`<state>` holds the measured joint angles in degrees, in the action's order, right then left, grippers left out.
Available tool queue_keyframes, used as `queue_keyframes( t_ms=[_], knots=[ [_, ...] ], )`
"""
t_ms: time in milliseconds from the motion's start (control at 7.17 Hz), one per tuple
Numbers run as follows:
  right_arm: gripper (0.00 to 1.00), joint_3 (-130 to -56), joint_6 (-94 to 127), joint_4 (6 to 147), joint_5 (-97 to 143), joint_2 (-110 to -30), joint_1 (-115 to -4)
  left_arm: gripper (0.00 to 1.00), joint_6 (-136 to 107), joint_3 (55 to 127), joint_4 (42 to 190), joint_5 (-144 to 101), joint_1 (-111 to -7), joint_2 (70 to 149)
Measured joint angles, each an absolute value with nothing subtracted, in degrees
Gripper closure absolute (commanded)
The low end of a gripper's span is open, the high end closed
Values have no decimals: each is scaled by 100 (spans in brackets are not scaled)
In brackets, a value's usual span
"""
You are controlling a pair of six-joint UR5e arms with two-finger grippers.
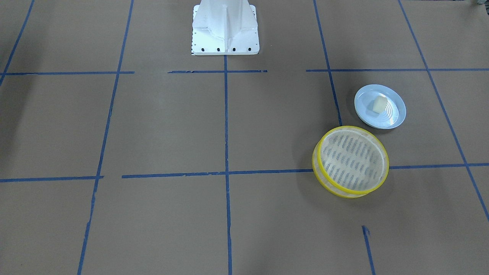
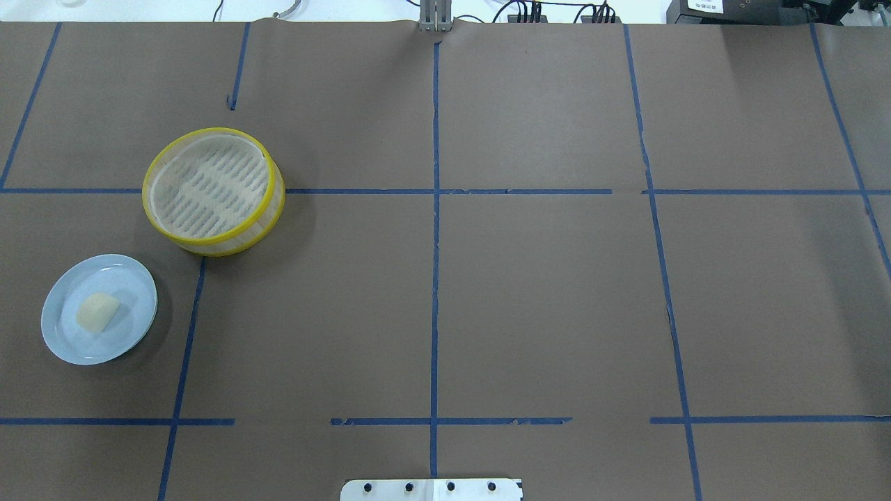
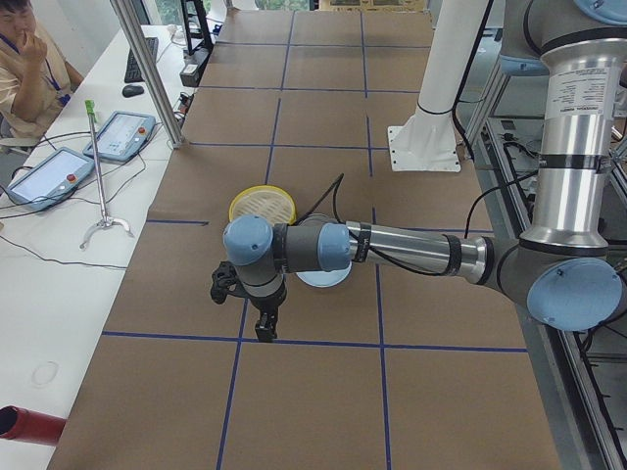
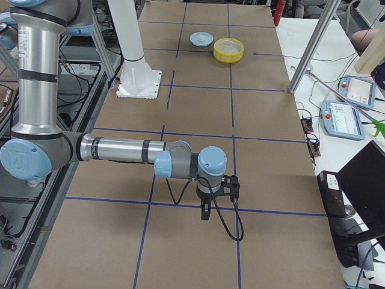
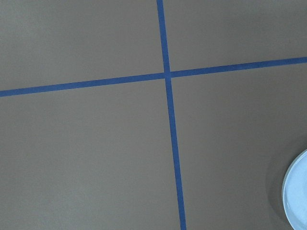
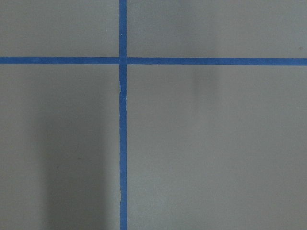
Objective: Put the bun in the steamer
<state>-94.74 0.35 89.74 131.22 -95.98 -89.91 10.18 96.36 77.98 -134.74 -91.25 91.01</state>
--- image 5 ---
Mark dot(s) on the light blue plate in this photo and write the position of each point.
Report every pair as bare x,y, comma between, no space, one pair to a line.
294,192

